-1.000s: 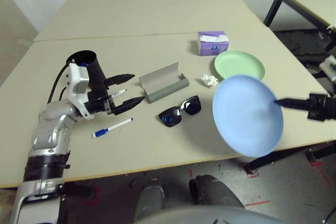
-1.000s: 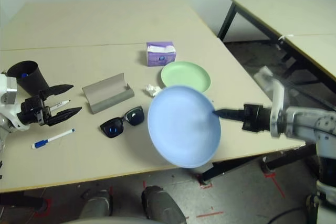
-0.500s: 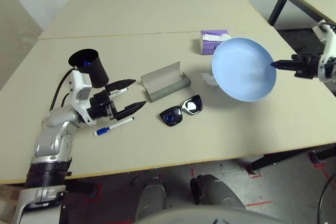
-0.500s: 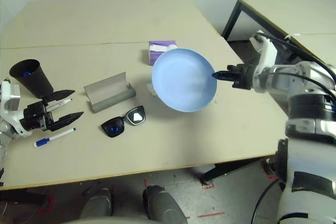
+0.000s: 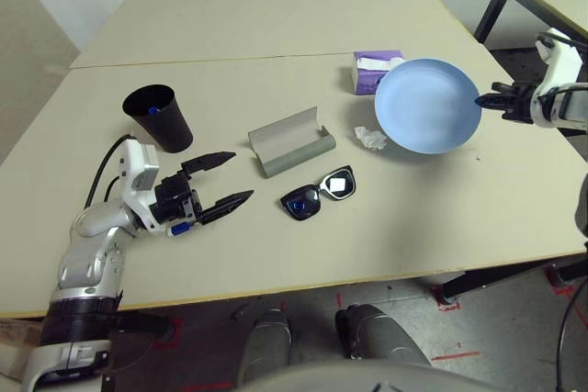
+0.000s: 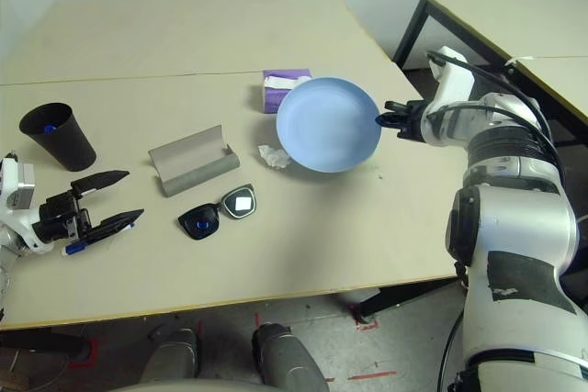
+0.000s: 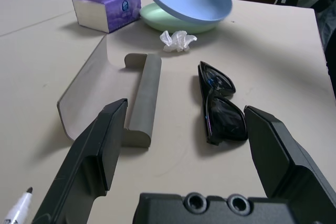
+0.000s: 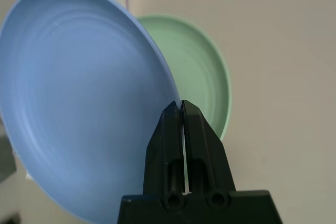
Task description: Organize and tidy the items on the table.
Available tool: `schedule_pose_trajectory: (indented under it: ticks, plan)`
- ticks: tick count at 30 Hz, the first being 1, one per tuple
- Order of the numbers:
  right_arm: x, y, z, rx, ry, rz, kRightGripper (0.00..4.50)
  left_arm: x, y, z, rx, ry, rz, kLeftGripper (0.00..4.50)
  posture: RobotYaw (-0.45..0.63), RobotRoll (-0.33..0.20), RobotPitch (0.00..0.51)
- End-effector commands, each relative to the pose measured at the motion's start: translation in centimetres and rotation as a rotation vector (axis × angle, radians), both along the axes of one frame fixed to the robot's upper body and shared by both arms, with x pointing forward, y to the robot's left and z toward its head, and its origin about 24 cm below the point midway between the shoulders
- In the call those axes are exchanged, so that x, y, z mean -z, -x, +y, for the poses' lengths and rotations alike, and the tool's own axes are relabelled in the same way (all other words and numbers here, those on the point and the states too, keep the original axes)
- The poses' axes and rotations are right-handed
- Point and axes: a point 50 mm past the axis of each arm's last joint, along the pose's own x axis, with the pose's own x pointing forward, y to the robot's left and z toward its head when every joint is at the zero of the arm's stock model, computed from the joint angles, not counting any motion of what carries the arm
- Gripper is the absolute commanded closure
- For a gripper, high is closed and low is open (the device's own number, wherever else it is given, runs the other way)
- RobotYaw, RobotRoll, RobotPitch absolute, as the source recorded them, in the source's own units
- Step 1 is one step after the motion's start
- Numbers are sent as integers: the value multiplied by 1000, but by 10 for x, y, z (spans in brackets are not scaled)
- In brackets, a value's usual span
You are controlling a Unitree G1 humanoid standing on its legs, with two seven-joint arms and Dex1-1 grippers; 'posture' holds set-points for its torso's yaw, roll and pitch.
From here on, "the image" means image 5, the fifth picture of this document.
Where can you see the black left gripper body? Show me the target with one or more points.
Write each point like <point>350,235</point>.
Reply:
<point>177,201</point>

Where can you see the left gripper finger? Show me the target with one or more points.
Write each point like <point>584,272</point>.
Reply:
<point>225,208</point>
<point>206,161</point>

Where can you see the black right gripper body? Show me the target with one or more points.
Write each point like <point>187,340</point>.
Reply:
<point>521,105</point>

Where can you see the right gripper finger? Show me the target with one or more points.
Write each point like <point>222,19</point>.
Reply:
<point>505,88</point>
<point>494,102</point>

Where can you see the white marker with blue cap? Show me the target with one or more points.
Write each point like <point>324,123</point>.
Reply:
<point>180,229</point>

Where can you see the blue plate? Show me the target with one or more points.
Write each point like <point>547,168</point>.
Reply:
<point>427,107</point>

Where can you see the black sunglasses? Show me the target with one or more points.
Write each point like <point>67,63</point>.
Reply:
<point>301,204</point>

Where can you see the grey glasses case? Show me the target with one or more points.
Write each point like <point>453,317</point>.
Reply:
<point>285,135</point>

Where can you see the white tissue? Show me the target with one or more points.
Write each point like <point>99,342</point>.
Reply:
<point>369,138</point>

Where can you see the black plastic cup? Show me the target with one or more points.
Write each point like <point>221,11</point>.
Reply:
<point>165,130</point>

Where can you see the purple tissue pack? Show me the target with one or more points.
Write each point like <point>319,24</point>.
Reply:
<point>365,80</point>

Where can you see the grey robot left leg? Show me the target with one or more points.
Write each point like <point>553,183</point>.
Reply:
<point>264,346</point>

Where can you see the grey robot leg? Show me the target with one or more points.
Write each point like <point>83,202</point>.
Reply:
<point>264,346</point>
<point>381,332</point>

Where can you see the grey robot right leg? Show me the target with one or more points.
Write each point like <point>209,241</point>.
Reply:
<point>381,332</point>

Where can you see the grey robot torso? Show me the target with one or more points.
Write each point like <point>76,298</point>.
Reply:
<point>367,380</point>

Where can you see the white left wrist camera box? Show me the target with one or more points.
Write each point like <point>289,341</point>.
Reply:
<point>133,167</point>

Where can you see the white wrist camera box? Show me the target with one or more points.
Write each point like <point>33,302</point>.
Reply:
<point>133,167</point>
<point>562,61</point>

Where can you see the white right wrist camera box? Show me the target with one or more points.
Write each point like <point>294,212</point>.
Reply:
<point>562,61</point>

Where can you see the black table frame foot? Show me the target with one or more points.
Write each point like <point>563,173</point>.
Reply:
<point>482,277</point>
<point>138,323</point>

